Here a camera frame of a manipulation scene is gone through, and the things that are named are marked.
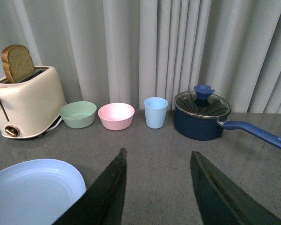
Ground light blue cup right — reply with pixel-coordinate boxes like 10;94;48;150
144;97;168;129

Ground pink bowl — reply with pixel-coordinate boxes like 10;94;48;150
98;103;135;131

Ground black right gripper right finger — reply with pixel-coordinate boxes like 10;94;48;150
190;151;281;225

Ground green bowl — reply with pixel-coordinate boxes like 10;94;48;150
59;101;97;129

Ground glass lid blue knob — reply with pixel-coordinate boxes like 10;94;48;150
174;85;231;119

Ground white toaster power cord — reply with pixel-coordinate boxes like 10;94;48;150
47;116;63;132

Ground light blue plate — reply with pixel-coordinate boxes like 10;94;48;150
0;159;86;225

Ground dark blue saucepan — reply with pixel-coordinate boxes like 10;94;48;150
173;93;281;152

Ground cream white toaster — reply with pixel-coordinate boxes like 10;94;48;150
0;66;67;139

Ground brown bread slice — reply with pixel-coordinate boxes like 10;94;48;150
1;45;35;83

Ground grey curtain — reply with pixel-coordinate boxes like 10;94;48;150
0;0;281;113

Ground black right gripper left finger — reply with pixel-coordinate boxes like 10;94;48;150
54;148;127;225

